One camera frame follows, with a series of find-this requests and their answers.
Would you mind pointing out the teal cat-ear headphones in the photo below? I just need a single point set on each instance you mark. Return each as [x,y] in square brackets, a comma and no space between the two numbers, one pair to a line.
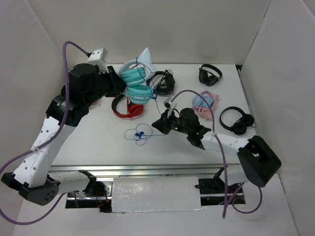
[135,73]

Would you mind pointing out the blue earphones with cable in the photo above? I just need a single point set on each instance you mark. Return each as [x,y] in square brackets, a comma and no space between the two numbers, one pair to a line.
[142,132]

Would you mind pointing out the white taped cover plate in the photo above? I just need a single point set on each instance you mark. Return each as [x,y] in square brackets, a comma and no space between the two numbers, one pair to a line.
[155,194]

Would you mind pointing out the pink and blue headphones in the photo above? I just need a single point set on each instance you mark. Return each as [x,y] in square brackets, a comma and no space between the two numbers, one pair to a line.
[204,106]

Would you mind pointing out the black thin-band headphones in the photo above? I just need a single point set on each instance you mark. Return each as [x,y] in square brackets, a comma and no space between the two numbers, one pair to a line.
[240,126]

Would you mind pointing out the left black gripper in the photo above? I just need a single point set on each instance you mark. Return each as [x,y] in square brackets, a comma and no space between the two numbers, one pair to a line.
[117,85]

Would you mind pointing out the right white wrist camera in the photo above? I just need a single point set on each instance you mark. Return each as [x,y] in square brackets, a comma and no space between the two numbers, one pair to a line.
[170,105]

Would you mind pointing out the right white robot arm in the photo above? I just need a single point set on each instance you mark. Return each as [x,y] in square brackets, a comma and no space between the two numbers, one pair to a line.
[258,162]

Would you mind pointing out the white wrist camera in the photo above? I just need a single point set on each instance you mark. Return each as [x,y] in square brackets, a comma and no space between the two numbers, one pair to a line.
[170,105]
[100,54]

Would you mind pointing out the black on-ear headphones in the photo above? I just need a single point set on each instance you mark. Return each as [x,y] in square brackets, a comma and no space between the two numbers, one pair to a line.
[209,74]

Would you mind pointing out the red and black headphones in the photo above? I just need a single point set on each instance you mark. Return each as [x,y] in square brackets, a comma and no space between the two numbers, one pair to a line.
[132,110]

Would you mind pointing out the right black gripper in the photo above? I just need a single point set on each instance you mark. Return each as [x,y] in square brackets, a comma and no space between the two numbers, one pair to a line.
[163,124]

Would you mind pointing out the aluminium rail frame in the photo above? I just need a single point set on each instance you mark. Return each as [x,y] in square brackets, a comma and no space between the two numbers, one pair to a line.
[98,144]

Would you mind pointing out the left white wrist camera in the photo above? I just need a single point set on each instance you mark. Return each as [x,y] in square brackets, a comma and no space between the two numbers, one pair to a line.
[100,54]

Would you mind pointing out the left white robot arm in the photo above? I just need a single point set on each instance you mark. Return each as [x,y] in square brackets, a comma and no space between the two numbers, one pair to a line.
[32,179]

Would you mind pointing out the black headset with cable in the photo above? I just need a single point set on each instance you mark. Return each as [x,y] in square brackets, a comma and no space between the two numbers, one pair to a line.
[162,82]

